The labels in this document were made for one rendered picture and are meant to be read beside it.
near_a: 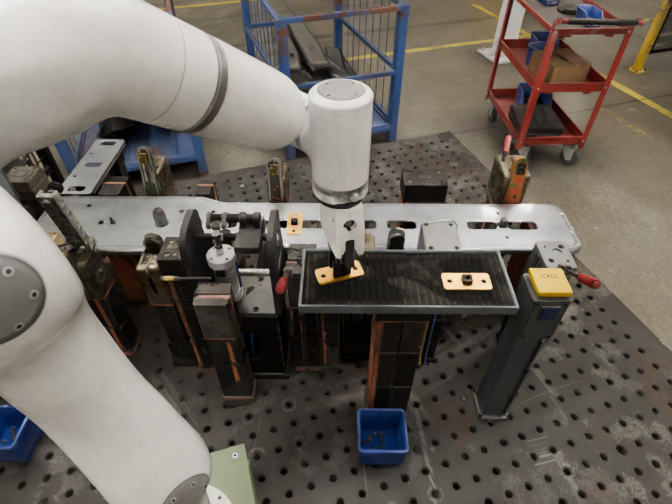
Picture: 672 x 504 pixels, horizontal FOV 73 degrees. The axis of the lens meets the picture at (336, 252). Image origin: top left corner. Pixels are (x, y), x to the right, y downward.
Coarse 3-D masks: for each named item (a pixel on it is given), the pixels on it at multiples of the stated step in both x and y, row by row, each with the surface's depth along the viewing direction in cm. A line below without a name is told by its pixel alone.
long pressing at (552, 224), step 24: (48, 216) 119; (96, 216) 119; (120, 216) 119; (144, 216) 119; (168, 216) 119; (312, 216) 119; (384, 216) 119; (408, 216) 119; (432, 216) 119; (456, 216) 119; (480, 216) 119; (504, 216) 119; (528, 216) 119; (552, 216) 119; (120, 240) 112; (288, 240) 112; (312, 240) 112; (384, 240) 112; (408, 240) 112; (480, 240) 112; (504, 240) 112; (528, 240) 112; (552, 240) 112; (576, 240) 113
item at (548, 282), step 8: (528, 272) 84; (536, 272) 82; (544, 272) 82; (552, 272) 82; (560, 272) 82; (536, 280) 81; (544, 280) 81; (552, 280) 81; (560, 280) 81; (536, 288) 80; (544, 288) 80; (552, 288) 80; (560, 288) 80; (568, 288) 80; (544, 296) 80; (552, 296) 80; (560, 296) 80; (568, 296) 80
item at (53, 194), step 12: (48, 192) 92; (60, 192) 94; (48, 204) 90; (60, 204) 92; (60, 216) 94; (72, 216) 96; (60, 228) 97; (72, 228) 97; (72, 240) 101; (84, 240) 101
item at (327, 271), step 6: (318, 270) 82; (324, 270) 82; (330, 270) 82; (354, 270) 82; (360, 270) 82; (318, 276) 81; (330, 276) 81; (342, 276) 81; (348, 276) 81; (354, 276) 81; (324, 282) 80; (330, 282) 80
